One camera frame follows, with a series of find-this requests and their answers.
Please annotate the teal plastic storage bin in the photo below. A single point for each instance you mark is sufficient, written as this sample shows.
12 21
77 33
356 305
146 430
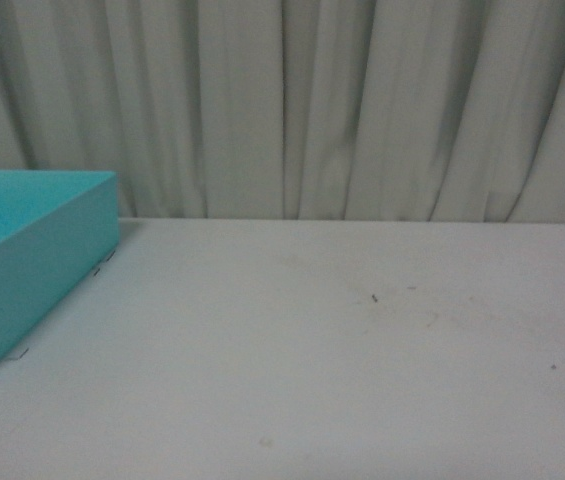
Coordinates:
55 227

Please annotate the grey-white pleated curtain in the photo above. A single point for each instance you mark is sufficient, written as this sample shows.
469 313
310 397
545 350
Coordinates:
335 110

